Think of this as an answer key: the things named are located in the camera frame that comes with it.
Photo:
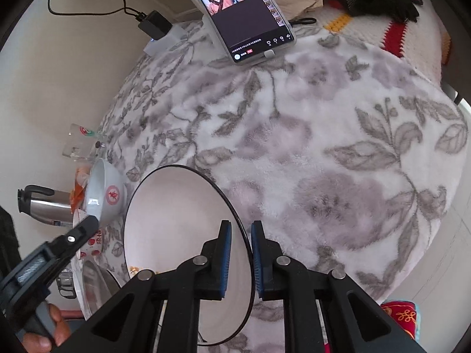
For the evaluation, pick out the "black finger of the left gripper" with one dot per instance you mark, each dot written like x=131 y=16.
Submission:
x=67 y=245

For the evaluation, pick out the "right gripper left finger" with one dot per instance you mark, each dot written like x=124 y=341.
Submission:
x=207 y=273

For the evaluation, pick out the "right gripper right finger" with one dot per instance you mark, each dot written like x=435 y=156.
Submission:
x=277 y=275

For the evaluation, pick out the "white bowl red logo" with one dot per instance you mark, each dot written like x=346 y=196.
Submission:
x=105 y=193

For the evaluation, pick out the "white plate black rim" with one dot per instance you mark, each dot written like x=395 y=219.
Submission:
x=172 y=213

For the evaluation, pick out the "person's left hand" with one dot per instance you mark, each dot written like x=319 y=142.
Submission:
x=34 y=343

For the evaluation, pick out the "strawberry pattern bowl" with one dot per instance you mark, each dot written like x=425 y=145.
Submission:
x=93 y=247

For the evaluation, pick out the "orange snack packet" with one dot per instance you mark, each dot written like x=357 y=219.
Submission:
x=81 y=178

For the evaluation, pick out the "clear glass mug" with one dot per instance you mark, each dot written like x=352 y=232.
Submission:
x=83 y=144

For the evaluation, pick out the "floral fleece tablecloth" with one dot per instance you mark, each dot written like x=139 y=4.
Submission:
x=348 y=155

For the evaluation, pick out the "red embroidered cushion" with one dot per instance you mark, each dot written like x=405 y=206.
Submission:
x=407 y=314

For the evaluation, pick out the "white power strip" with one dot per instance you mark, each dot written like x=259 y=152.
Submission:
x=160 y=46

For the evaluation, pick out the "black power adapter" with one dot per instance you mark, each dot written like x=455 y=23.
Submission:
x=155 y=25

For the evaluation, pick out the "smartphone showing video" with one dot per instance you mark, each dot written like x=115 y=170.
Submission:
x=249 y=30

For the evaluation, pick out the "crochet blanket red yellow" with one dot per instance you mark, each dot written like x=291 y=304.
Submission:
x=424 y=44

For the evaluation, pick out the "glass teapot black handle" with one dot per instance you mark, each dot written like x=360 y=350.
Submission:
x=65 y=285

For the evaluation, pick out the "steel thermos black handle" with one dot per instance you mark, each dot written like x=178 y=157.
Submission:
x=46 y=205

